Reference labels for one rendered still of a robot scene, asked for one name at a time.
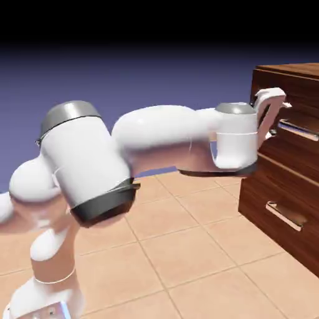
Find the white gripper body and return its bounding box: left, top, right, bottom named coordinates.
left=254, top=87, right=287, bottom=148

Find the dark wood drawer front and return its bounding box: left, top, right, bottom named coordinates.
left=250, top=69, right=319, bottom=181
left=238, top=153, right=319, bottom=278

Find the dark wood cabinet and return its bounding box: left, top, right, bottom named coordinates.
left=237, top=62, right=319, bottom=279

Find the silver drawer handle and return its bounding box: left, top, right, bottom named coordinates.
left=277, top=118, right=319, bottom=142
left=265, top=201, right=308, bottom=232

